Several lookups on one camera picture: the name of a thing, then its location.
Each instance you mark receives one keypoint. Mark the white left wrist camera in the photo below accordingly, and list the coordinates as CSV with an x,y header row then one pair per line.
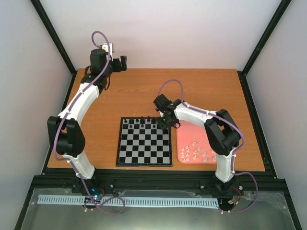
x,y
109,48

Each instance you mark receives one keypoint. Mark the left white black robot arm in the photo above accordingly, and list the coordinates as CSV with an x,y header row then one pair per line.
x,y
64,131

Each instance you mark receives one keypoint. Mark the black aluminium frame base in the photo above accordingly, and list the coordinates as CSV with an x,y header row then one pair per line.
x,y
113,182

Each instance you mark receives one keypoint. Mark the pink plastic tray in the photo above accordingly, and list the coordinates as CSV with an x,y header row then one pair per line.
x,y
186,134

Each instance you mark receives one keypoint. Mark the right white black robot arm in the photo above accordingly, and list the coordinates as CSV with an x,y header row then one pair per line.
x,y
223,134

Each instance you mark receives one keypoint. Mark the black frame post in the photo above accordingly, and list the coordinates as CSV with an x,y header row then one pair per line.
x,y
53,35
282,7

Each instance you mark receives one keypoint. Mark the black white chess board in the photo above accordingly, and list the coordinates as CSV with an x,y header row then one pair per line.
x,y
143,146

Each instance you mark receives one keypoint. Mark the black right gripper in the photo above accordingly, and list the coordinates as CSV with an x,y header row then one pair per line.
x,y
163,126

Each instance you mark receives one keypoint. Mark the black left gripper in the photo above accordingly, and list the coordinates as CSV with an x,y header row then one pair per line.
x,y
124,67

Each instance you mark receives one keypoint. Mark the left black frame post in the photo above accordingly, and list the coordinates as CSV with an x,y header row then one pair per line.
x,y
53,35

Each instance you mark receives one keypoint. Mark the light blue slotted cable duct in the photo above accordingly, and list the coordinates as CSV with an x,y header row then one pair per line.
x,y
129,201

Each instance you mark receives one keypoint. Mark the right black frame post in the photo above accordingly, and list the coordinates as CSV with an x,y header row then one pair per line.
x,y
282,7

